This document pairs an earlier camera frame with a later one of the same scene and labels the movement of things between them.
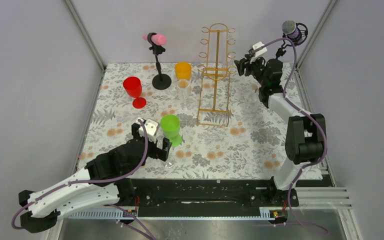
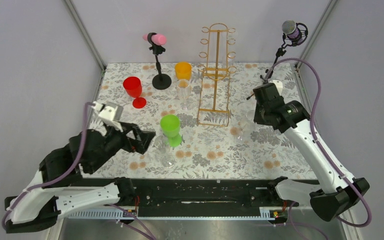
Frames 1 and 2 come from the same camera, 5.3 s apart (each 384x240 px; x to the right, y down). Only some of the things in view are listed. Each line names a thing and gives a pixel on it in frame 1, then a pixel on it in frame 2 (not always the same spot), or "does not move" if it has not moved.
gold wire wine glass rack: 214,110 does not move
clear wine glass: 170,161 does not move
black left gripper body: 153,152 → 117,139
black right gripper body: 246,66 → 264,96
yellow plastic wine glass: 183,70 does not move
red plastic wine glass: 133,85 does not move
